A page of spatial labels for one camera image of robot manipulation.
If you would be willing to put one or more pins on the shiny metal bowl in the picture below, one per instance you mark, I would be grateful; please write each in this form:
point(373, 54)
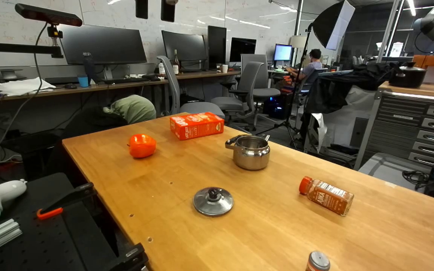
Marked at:
point(212, 202)

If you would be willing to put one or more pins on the metal tea pot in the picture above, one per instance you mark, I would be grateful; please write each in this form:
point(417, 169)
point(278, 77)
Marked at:
point(248, 152)

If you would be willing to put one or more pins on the black cooking pot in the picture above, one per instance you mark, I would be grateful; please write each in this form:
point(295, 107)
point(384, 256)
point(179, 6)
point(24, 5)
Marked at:
point(406, 75)

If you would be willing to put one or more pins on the orange cracker box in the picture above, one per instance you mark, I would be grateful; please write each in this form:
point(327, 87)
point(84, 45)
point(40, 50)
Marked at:
point(195, 125)

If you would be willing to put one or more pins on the grey office chair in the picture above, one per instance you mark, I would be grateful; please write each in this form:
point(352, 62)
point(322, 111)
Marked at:
point(248, 83)
point(168, 84)

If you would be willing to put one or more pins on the white cup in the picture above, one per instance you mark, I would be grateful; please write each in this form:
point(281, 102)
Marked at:
point(224, 68)

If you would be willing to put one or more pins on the orange plastic tomato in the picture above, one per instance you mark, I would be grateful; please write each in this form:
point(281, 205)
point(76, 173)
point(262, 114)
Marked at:
point(141, 146)

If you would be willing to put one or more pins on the dark bottle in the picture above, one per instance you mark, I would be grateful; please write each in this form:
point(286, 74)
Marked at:
point(174, 62)

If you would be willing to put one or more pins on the small dark monitor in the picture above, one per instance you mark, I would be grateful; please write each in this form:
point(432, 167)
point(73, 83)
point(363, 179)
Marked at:
point(241, 48)

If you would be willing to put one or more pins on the dark computer monitor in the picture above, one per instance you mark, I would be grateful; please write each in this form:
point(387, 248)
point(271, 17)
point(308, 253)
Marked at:
point(183, 47)

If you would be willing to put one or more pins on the long wooden desk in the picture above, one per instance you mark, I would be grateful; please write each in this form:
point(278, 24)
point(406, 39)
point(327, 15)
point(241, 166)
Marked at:
point(126, 84)

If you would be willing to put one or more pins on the lit blue monitor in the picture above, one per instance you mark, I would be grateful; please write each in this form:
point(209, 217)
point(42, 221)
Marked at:
point(281, 51)

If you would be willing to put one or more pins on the seated person in grey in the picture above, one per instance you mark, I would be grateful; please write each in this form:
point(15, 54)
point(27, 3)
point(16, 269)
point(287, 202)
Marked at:
point(311, 65)

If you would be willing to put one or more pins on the orange spice bottle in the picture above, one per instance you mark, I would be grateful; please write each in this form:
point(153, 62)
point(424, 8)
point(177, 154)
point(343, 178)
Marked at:
point(330, 196)

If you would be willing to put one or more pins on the black cloth pile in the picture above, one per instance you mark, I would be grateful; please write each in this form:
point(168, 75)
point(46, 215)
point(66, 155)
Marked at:
point(346, 83)

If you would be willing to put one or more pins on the blue cup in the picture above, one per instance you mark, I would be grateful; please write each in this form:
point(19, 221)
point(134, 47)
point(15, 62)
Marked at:
point(82, 80)

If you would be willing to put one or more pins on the large dark monitor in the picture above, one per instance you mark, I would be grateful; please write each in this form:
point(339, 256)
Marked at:
point(100, 45)

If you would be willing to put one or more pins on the black photo softbox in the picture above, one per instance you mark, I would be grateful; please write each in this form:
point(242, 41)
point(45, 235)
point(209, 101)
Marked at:
point(327, 23)

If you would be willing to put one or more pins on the small grey-capped jar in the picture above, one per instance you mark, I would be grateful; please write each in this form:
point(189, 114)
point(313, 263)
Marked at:
point(317, 262)

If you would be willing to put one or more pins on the grey drawer cabinet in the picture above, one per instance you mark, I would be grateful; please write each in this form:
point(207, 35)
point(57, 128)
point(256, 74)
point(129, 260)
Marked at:
point(412, 128)

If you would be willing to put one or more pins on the white paper stack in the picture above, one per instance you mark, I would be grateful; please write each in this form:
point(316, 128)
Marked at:
point(21, 84)

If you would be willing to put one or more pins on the black bar camera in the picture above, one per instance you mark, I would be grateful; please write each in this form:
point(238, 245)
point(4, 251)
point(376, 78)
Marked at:
point(45, 14)

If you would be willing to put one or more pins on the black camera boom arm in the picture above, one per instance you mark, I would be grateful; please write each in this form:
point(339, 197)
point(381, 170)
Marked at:
point(15, 48)

